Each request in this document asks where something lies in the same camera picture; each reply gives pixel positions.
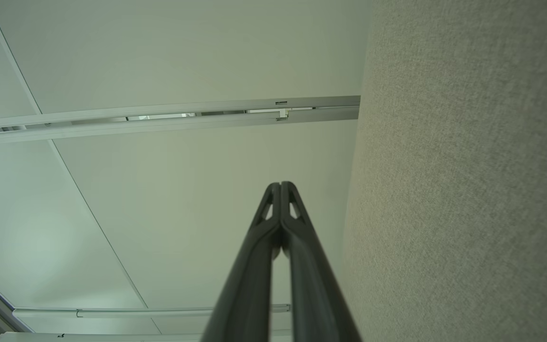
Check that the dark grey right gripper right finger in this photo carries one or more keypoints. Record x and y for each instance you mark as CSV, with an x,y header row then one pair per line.
x,y
314,294

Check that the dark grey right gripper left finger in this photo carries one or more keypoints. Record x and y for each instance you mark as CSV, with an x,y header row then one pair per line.
x,y
249,285

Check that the grey fabric sofa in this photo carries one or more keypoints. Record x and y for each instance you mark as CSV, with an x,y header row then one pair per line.
x,y
468,190

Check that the white ceiling tube rail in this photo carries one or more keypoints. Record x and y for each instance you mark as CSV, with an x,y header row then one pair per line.
x,y
136,312

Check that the white ceiling track rail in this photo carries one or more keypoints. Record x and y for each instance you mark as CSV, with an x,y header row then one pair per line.
x,y
159,124

